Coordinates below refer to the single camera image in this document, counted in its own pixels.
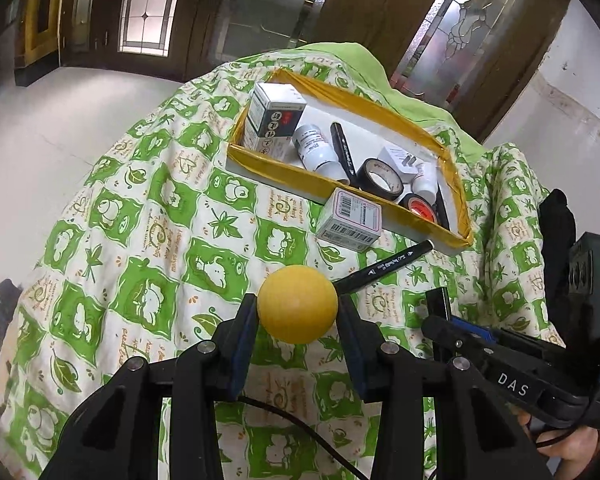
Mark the black marker blue cap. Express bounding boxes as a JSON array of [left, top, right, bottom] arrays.
[[434, 188, 450, 231]]

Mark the white plastic bottle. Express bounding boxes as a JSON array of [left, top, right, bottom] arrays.
[[411, 162, 439, 205]]

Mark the dark grey tape roll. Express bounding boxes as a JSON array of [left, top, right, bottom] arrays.
[[356, 158, 404, 202]]

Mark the white power adapter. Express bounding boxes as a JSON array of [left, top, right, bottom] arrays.
[[378, 144, 422, 184]]

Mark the grey bottle with label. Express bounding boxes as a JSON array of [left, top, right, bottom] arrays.
[[292, 125, 350, 185]]

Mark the black marker tan cap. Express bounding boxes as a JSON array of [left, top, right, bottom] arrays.
[[330, 122, 358, 188]]

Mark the black gold lipstick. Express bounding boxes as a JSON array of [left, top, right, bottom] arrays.
[[426, 287, 452, 321]]

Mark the person right hand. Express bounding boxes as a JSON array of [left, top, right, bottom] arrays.
[[513, 408, 600, 479]]

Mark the black marker pink cap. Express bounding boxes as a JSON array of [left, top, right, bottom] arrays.
[[332, 240, 434, 296]]

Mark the green patterned cloth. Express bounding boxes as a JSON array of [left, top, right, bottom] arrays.
[[0, 44, 559, 479]]

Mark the pink bordered small box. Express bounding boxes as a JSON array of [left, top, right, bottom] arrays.
[[315, 188, 382, 252]]

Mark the black tape roll red core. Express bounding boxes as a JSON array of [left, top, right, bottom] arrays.
[[399, 193, 438, 223]]

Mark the white tray yellow tape rim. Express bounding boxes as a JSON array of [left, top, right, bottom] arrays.
[[227, 70, 474, 255]]

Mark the white blue carton box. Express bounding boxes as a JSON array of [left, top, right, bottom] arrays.
[[242, 82, 306, 159]]

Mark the wooden stained glass door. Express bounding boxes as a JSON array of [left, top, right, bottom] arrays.
[[14, 0, 570, 141]]

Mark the black cable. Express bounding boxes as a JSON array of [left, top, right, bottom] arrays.
[[237, 394, 372, 480]]

